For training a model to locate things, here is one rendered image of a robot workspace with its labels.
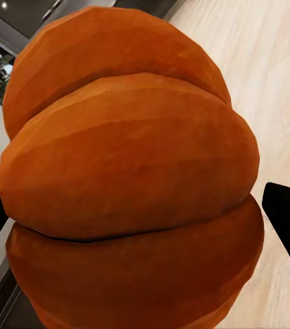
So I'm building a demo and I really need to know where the pumpkin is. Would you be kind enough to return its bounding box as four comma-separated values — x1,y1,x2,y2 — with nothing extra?
0,5,265,329

